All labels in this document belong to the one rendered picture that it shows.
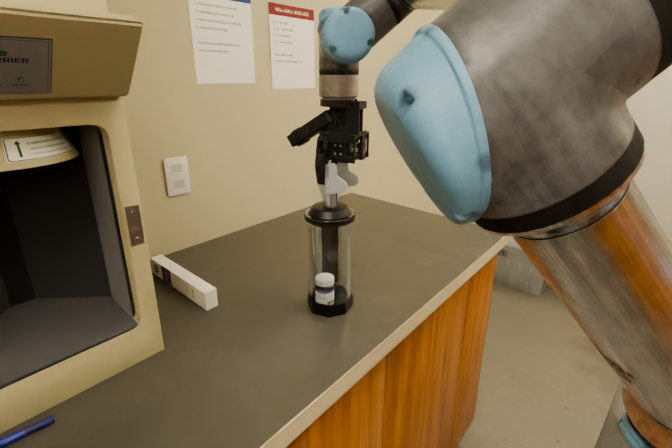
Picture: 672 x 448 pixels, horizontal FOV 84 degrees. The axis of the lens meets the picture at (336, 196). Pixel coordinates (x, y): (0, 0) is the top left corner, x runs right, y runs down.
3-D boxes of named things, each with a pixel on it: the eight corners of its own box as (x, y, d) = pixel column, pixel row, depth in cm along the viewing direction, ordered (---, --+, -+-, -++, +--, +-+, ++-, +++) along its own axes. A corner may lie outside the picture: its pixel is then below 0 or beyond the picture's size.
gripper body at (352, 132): (353, 167, 69) (354, 100, 65) (313, 163, 73) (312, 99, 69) (369, 160, 75) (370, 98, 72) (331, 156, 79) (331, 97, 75)
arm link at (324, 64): (318, 4, 61) (316, 13, 69) (319, 74, 65) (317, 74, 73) (365, 5, 62) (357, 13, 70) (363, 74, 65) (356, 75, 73)
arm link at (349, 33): (372, -27, 51) (360, -9, 61) (311, 30, 52) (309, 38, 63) (406, 22, 53) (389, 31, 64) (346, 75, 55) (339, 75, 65)
